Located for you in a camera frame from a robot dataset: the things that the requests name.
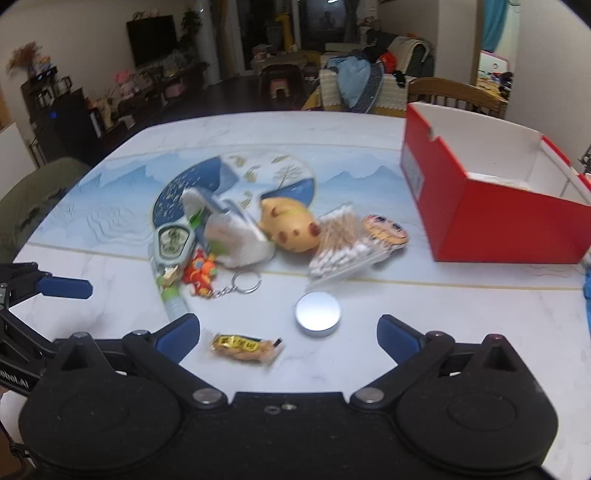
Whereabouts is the yellow pig toy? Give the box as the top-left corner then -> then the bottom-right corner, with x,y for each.
256,198 -> 321,254

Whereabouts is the cotton swab pack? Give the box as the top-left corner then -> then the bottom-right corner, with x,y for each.
308,203 -> 384,280

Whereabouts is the tiger face packet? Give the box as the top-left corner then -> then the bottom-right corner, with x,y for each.
362,213 -> 410,254

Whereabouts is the black television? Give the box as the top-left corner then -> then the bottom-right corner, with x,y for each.
127,15 -> 177,68

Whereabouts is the dried flower bunch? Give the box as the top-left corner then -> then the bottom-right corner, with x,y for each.
7,41 -> 44,77

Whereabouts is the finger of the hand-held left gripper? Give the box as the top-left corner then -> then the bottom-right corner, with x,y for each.
0,261 -> 93,308

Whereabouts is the yellow snack packet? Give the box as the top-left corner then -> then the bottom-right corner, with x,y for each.
211,333 -> 284,367

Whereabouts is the potted plant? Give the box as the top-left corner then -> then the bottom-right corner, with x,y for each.
180,9 -> 204,47

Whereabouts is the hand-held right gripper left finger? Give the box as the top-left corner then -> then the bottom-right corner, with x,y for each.
48,313 -> 229,411

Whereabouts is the wooden chair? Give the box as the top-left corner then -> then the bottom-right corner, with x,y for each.
409,78 -> 508,120

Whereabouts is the round silver tin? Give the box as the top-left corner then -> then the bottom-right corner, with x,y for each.
294,292 -> 343,339

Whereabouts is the green correction tape dispenser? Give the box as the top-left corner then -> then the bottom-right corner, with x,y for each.
152,220 -> 197,271

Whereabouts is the small green white bottle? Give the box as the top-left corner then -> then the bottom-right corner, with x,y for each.
159,281 -> 191,320

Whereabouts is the green upholstered chair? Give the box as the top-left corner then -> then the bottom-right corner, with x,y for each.
0,157 -> 93,264

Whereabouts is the white cloth bundle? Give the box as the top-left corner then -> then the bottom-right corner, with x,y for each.
180,187 -> 276,268

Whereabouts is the white cardboard box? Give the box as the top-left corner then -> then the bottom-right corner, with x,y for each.
399,102 -> 591,265

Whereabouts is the blue clothes pile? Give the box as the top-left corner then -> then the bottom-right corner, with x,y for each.
335,56 -> 384,114

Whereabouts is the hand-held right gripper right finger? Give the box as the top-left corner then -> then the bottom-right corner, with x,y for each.
349,314 -> 534,411

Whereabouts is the red toy keychain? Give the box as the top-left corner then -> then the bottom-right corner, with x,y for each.
182,249 -> 264,300

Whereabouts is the dark television stand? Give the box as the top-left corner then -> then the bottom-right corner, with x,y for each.
92,62 -> 208,125

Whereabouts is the black cabinet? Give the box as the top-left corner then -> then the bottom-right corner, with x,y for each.
21,88 -> 100,162

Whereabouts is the sofa with beige cover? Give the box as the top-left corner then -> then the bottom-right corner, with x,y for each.
320,69 -> 411,116

